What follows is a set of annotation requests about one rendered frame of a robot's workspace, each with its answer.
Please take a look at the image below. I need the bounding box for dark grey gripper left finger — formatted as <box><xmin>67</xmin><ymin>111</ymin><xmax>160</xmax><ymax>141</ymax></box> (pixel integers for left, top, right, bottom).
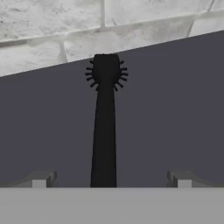
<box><xmin>0</xmin><ymin>169</ymin><xmax>58</xmax><ymax>188</ymax></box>

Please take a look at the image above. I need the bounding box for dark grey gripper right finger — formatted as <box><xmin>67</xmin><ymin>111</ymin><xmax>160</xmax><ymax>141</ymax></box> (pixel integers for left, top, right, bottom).
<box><xmin>166</xmin><ymin>169</ymin><xmax>224</xmax><ymax>188</ymax></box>

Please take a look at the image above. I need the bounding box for black dish brush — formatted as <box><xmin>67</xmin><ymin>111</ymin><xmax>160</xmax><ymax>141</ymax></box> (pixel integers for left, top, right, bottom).
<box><xmin>84</xmin><ymin>53</ymin><xmax>130</xmax><ymax>188</ymax></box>

